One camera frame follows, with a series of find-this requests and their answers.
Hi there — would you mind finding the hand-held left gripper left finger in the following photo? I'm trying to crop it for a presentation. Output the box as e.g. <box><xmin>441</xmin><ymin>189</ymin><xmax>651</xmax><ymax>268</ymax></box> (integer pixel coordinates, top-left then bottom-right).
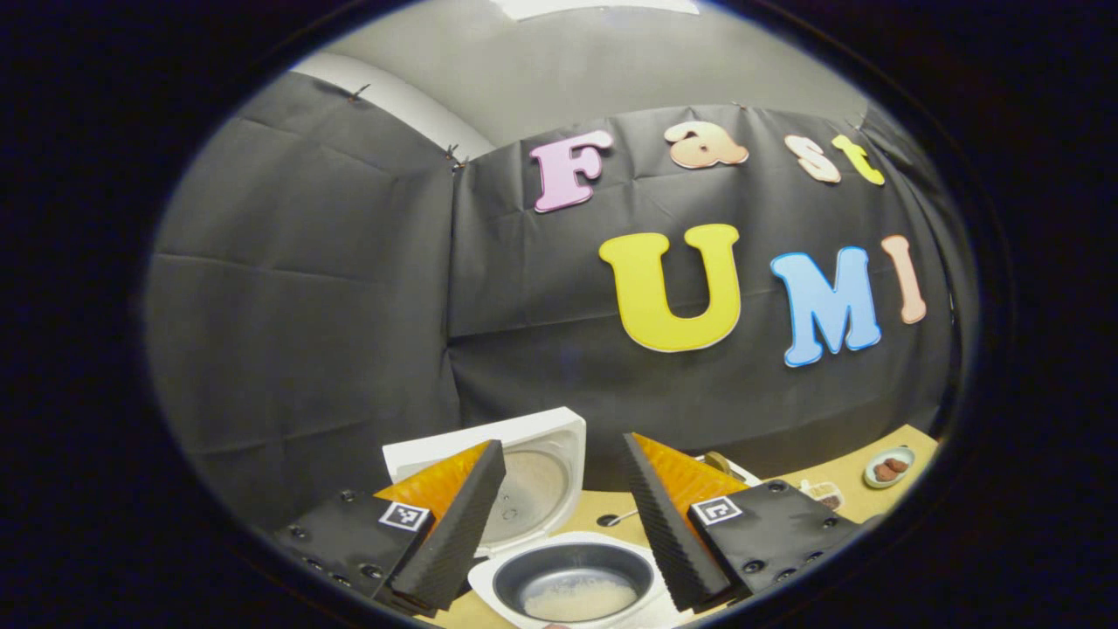
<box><xmin>275</xmin><ymin>439</ymin><xmax>507</xmax><ymax>612</ymax></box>

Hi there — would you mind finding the white divided bean dish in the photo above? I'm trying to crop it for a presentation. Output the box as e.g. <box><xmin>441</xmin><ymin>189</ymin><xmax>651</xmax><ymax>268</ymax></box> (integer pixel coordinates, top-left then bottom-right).
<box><xmin>799</xmin><ymin>479</ymin><xmax>845</xmax><ymax>512</ymax></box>

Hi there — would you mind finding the pale green plate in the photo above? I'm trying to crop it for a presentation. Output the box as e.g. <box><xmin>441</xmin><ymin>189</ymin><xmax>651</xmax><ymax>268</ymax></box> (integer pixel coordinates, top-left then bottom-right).
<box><xmin>865</xmin><ymin>446</ymin><xmax>916</xmax><ymax>488</ymax></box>

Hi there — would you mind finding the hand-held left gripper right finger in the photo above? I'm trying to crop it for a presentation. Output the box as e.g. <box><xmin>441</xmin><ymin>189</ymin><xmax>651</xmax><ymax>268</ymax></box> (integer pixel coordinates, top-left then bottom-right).
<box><xmin>622</xmin><ymin>432</ymin><xmax>866</xmax><ymax>612</ymax></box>

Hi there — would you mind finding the white rice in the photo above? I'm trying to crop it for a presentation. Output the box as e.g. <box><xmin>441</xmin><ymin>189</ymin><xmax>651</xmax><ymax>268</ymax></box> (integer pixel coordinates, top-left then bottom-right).
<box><xmin>522</xmin><ymin>578</ymin><xmax>638</xmax><ymax>623</ymax></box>

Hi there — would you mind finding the white rice cooker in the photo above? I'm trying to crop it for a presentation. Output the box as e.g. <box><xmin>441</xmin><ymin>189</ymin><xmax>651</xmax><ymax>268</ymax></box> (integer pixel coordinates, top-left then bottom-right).
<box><xmin>383</xmin><ymin>407</ymin><xmax>700</xmax><ymax>629</ymax></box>

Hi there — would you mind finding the black backdrop cloth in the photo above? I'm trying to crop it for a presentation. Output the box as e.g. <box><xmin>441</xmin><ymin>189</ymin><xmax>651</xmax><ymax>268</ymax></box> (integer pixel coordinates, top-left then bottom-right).
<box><xmin>144</xmin><ymin>70</ymin><xmax>962</xmax><ymax>525</ymax></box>

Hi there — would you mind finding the ceiling light panel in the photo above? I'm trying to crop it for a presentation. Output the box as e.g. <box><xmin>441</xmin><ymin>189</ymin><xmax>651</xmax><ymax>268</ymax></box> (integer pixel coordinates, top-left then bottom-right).
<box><xmin>489</xmin><ymin>0</ymin><xmax>700</xmax><ymax>20</ymax></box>

